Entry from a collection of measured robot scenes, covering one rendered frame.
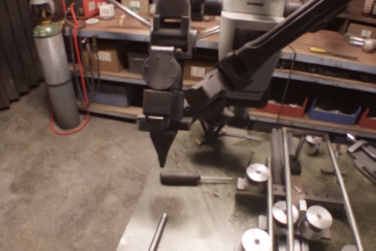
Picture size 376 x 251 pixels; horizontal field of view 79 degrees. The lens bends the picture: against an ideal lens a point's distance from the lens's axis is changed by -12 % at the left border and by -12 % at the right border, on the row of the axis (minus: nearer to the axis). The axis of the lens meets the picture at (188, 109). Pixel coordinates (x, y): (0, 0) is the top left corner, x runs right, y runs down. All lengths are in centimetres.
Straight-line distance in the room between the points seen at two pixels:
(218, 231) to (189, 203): 9
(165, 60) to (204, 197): 35
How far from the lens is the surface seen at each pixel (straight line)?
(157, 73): 40
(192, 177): 62
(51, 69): 206
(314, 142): 78
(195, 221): 58
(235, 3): 96
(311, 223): 53
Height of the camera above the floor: 138
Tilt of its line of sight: 35 degrees down
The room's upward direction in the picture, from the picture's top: 3 degrees clockwise
